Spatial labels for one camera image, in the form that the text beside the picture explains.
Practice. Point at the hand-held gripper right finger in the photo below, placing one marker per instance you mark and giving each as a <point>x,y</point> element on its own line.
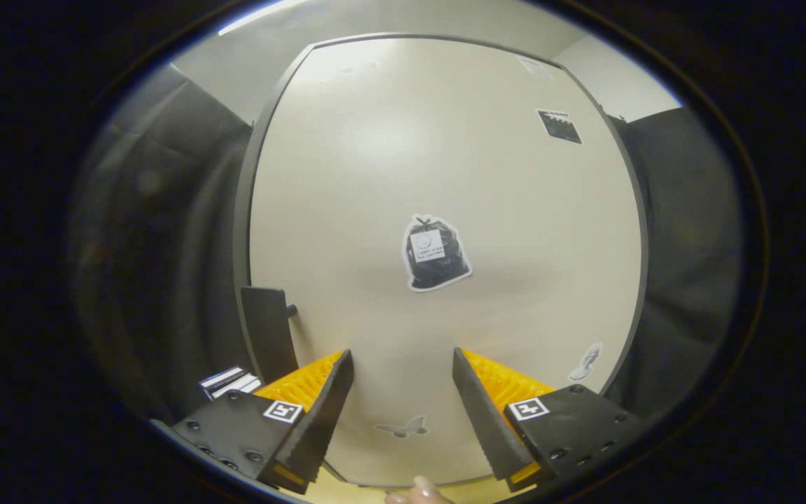
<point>487,420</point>

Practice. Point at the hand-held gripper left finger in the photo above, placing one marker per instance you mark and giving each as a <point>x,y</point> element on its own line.
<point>319,420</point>

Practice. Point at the white picture box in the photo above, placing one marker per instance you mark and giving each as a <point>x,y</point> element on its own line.
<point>238,387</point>

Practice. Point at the grey shoe cabinet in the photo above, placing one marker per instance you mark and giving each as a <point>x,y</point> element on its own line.
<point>243,210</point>

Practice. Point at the white shoe cabinet door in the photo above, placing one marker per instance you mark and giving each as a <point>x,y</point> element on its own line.
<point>410,140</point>

